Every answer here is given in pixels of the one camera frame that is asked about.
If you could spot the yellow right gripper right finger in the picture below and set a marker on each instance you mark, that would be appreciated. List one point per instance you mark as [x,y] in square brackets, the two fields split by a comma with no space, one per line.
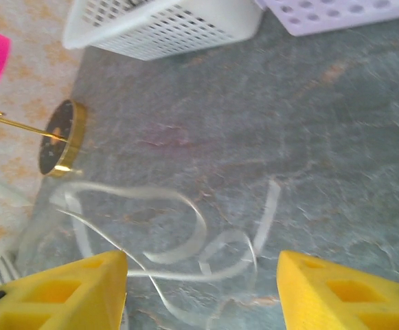
[350,302]

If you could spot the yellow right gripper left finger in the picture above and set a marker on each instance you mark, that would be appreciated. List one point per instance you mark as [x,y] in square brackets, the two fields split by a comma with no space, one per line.
[48,302]

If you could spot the lilac plastic basket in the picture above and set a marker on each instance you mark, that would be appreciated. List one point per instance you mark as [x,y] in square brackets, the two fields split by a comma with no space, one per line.
[322,17]

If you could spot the white plastic basket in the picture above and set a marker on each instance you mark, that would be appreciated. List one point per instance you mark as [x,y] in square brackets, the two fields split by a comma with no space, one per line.
[171,31]

